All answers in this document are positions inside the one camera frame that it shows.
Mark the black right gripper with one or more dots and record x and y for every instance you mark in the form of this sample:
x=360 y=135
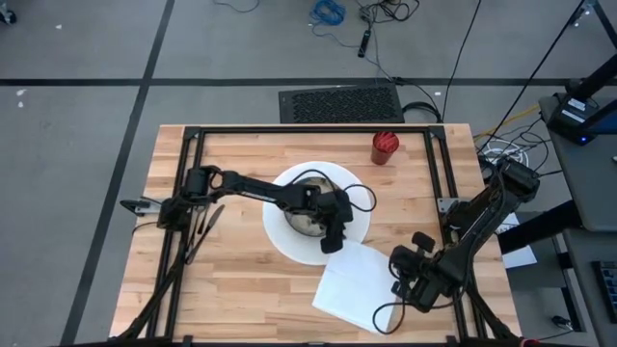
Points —
x=426 y=286

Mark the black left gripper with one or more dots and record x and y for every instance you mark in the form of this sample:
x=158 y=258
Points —
x=335 y=207

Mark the white cloth napkin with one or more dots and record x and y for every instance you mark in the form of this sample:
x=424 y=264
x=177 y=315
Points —
x=352 y=289

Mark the dark metal knife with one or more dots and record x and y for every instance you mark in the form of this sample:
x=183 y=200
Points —
x=214 y=217

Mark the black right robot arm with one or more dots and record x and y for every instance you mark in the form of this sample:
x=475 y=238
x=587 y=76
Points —
x=474 y=226

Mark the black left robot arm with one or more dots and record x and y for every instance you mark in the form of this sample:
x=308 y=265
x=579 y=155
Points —
x=260 y=190

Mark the red patterned cup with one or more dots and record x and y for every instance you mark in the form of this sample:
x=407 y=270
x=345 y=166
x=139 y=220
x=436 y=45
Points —
x=384 y=152

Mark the white paper sheet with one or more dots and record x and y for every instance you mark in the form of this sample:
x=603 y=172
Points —
x=523 y=255

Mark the white power strip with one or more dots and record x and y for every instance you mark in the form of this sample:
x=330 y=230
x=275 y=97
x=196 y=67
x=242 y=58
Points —
x=496 y=153

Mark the black desk leg bar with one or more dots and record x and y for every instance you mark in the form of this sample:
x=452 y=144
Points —
x=544 y=226

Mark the black perforated computer case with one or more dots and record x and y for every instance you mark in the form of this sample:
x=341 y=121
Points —
x=337 y=103

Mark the black computer mouse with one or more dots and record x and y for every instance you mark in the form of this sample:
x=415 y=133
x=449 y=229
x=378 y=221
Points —
x=561 y=322

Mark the grey desk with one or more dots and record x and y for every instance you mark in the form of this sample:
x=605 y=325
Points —
x=593 y=193
x=585 y=289

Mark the black power strip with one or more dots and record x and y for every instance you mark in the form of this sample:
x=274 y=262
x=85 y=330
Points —
x=365 y=44

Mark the black keyboard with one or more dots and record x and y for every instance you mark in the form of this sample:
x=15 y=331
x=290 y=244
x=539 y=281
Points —
x=607 y=289

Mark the black mini computer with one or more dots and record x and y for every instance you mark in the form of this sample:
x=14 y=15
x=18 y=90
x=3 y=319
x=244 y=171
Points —
x=569 y=118

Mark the black stand leg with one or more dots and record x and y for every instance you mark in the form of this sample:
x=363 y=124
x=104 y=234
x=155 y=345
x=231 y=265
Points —
x=607 y=29

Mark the black caster wheel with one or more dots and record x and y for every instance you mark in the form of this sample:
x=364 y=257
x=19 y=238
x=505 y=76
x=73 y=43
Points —
x=7 y=17

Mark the black aluminium table frame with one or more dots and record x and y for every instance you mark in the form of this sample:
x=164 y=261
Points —
x=313 y=129

